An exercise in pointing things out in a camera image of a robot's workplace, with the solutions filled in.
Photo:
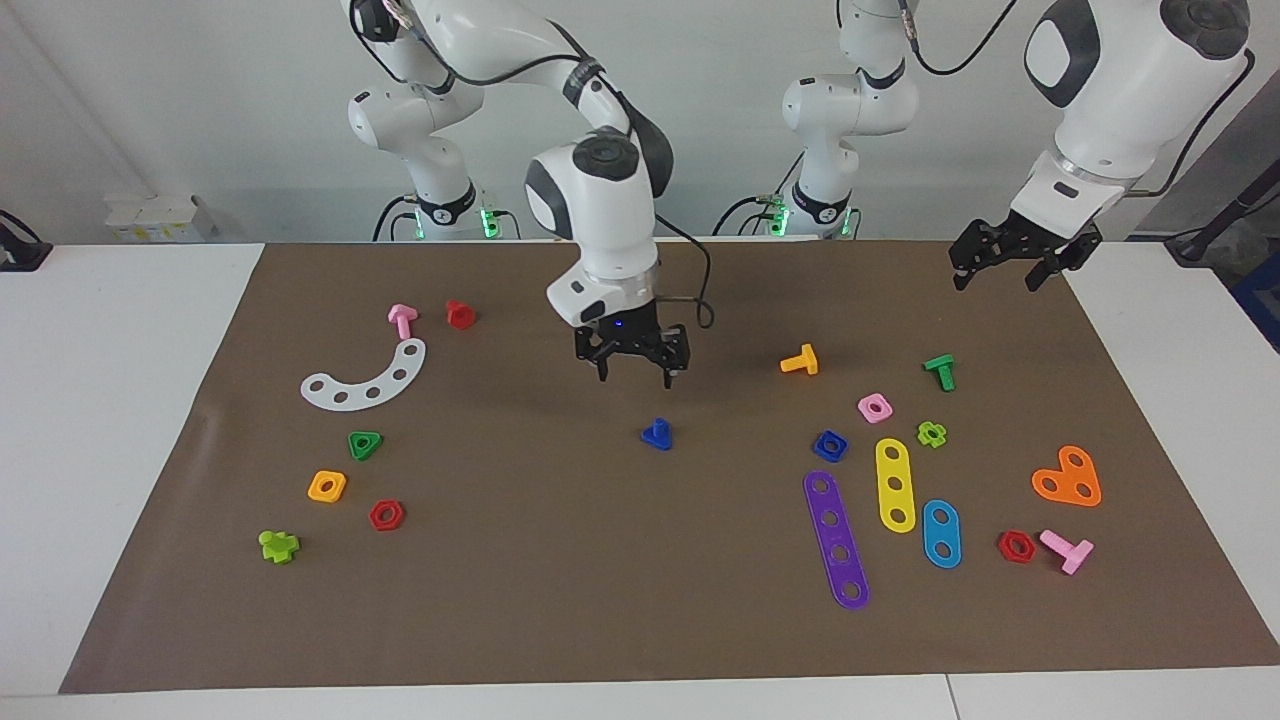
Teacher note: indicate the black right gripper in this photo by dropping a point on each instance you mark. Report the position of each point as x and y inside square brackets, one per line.
[630, 335]

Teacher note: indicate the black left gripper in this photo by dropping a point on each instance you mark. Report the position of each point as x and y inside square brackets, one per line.
[1010, 243]

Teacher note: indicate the blue triangle-head bolt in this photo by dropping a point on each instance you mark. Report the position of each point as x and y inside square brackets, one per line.
[657, 438]

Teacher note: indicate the blue square nut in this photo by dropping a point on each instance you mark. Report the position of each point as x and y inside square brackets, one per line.
[839, 449]

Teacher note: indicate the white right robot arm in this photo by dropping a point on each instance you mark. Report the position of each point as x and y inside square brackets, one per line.
[600, 200]

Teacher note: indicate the green plastic bolt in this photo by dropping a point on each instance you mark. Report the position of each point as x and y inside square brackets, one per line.
[942, 372]

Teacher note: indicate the orange plastic bolt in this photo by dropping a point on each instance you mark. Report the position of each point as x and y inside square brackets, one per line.
[805, 360]

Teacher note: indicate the lime cross nut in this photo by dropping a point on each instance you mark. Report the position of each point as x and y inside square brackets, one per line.
[940, 437]

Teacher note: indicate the pink square nut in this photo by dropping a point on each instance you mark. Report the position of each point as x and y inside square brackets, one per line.
[886, 413]

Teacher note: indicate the red plastic bolt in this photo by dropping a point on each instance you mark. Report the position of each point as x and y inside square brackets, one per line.
[460, 315]

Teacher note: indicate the black stand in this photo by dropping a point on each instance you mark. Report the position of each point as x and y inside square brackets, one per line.
[1200, 240]

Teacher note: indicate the brown table mat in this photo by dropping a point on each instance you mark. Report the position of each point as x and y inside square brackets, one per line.
[600, 580]

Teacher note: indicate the orange three-hole corner plate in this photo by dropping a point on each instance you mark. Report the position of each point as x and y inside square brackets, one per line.
[1067, 480]

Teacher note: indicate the yellow three-hole plate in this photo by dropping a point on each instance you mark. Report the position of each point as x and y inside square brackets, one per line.
[894, 468]

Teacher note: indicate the purple four-hole plate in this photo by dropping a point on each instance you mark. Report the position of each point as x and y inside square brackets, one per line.
[826, 503]

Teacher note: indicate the pink plastic bolt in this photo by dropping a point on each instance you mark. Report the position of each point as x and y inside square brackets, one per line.
[403, 318]
[1072, 553]

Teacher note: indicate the blue crate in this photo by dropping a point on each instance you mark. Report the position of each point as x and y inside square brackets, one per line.
[1262, 300]

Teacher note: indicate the blue two-hole plate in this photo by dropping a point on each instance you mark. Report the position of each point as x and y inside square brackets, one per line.
[941, 533]

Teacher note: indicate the red hex nut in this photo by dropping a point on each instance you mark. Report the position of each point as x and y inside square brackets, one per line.
[374, 516]
[1030, 545]

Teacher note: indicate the green triangle nut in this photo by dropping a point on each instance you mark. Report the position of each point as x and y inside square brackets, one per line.
[374, 440]

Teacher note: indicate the white curved five-hole plate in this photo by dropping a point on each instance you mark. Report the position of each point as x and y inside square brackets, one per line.
[357, 397]

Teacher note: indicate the orange square nut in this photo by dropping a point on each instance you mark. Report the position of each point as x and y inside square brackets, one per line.
[313, 492]

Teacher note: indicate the lime cross-head bolt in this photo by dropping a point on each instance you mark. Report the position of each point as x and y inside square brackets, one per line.
[278, 547]

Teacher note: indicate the white box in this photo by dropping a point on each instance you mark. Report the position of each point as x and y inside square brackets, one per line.
[150, 220]

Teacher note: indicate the black clamp mount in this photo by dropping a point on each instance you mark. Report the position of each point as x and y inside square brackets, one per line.
[20, 255]

